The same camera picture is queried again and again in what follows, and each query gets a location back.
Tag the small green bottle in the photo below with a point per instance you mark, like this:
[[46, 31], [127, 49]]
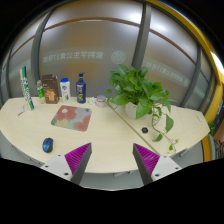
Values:
[[40, 92]]

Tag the white blue-capped bottle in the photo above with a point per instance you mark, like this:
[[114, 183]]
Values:
[[65, 90]]

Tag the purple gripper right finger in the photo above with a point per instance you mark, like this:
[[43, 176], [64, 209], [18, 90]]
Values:
[[151, 166]]

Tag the small white jar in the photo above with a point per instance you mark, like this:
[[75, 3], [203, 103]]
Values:
[[100, 101]]

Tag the green potted plant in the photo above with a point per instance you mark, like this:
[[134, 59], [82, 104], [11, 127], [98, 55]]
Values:
[[149, 98]]

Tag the crumpled white wrapper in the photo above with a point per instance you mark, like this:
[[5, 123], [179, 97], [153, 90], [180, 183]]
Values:
[[91, 100]]

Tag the dark blue pump bottle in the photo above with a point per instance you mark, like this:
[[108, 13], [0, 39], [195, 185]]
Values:
[[81, 89]]

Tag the green white tall box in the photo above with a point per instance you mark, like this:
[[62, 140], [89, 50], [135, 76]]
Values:
[[25, 88]]

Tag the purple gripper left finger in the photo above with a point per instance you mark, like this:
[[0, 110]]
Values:
[[70, 166]]

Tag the blue black computer mouse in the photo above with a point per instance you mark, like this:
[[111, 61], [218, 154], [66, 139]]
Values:
[[47, 145]]

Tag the floral mouse pad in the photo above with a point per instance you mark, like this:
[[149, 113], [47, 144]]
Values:
[[74, 118]]

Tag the small black round object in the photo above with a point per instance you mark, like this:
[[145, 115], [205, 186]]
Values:
[[144, 130]]

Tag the white plant pot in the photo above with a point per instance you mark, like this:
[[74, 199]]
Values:
[[132, 112]]

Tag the small white card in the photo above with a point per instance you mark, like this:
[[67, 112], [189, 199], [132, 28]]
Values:
[[21, 110]]

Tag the brown carton box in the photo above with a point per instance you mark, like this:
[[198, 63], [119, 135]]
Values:
[[50, 88]]

